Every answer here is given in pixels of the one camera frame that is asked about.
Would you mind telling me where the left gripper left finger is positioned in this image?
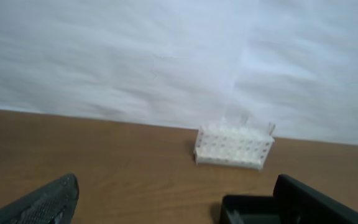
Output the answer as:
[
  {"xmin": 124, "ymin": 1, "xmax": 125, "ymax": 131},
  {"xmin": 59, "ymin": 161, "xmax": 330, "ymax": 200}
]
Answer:
[{"xmin": 0, "ymin": 173, "xmax": 80, "ymax": 224}]

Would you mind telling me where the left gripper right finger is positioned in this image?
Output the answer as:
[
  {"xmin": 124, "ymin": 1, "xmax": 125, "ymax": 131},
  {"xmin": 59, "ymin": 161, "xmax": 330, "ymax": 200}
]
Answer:
[{"xmin": 272, "ymin": 173, "xmax": 358, "ymax": 224}]

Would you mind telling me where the black tray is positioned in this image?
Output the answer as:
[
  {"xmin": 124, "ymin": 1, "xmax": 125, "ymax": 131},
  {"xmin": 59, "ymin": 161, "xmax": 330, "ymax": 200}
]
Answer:
[{"xmin": 218, "ymin": 194, "xmax": 281, "ymax": 224}]

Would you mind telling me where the white test tube rack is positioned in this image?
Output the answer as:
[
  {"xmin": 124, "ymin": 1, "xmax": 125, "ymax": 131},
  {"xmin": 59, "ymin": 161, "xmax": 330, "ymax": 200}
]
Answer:
[{"xmin": 193, "ymin": 123, "xmax": 275, "ymax": 171}]

